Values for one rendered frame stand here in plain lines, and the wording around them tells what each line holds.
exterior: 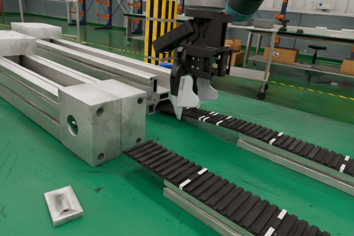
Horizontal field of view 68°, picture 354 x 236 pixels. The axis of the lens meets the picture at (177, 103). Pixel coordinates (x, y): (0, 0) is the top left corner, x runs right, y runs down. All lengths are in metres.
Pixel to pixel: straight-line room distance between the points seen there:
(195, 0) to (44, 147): 0.34
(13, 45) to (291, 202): 0.66
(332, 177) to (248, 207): 0.19
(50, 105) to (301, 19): 7.74
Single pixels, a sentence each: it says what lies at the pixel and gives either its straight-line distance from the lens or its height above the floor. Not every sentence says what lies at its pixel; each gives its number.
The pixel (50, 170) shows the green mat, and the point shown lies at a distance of 0.41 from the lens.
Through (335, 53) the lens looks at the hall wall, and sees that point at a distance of 7.93.
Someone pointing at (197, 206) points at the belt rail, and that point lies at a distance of 0.32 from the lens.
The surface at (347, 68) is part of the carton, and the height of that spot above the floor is 0.30.
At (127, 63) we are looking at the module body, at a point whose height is 0.86.
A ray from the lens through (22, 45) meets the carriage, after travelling 0.75.
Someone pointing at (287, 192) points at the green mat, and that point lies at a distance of 0.40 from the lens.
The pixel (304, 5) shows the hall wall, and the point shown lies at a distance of 8.06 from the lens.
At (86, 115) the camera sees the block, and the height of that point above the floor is 0.86.
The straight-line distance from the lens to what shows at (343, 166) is 0.44.
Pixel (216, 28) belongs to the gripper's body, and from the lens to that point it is 0.47.
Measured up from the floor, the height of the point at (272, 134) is 0.81.
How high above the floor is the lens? 1.00
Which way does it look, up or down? 20 degrees down
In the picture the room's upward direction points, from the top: 5 degrees clockwise
